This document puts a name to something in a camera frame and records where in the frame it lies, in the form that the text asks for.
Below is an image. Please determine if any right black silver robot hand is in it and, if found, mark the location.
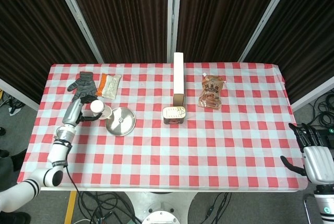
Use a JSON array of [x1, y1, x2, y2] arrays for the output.
[[280, 122, 334, 185]]

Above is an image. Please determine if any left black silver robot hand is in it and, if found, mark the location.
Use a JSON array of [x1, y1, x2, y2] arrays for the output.
[[62, 95, 104, 127]]

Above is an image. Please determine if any white paper cup blue logo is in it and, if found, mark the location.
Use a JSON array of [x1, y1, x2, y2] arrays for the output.
[[90, 100, 113, 120]]

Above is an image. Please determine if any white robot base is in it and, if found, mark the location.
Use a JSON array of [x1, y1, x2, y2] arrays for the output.
[[122, 191, 200, 224]]

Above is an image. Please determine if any grey striped knit glove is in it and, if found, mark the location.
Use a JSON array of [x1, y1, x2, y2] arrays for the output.
[[67, 71, 99, 100]]

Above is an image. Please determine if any orange white snack packet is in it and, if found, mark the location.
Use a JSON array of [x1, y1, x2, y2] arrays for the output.
[[95, 73, 122, 100]]

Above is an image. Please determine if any steel pot lid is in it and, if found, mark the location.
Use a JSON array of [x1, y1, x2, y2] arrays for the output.
[[105, 107, 137, 137]]

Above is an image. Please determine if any dark brown partition panel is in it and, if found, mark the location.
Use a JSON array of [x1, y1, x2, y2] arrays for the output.
[[64, 0, 169, 64], [0, 0, 99, 104], [177, 0, 285, 63], [244, 0, 334, 104]]

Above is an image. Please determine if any black luncheon meat can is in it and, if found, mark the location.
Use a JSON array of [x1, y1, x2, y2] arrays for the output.
[[162, 106, 186, 125]]

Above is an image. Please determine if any white cardboard box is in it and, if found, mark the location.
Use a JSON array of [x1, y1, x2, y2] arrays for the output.
[[173, 52, 185, 108]]

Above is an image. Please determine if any red white checkered tablecloth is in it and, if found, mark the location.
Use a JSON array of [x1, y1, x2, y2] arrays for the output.
[[17, 63, 308, 192]]

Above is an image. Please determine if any black shoe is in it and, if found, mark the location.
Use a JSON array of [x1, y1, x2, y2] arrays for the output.
[[0, 210, 31, 224]]

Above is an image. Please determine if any brown peanut sauce pouch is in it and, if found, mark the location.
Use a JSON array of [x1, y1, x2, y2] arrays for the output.
[[198, 72, 226, 111]]

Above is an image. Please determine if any black floor cable bundle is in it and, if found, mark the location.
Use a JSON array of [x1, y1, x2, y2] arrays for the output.
[[0, 90, 26, 116], [202, 192, 233, 221], [75, 191, 143, 224], [308, 90, 334, 131]]

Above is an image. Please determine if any white partition base rail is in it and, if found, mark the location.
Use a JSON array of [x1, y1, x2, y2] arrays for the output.
[[290, 76, 334, 112], [0, 77, 40, 112]]

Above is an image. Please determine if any white partition post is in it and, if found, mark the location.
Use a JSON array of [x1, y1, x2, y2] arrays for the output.
[[166, 0, 183, 63], [238, 0, 297, 63], [51, 0, 112, 64]]

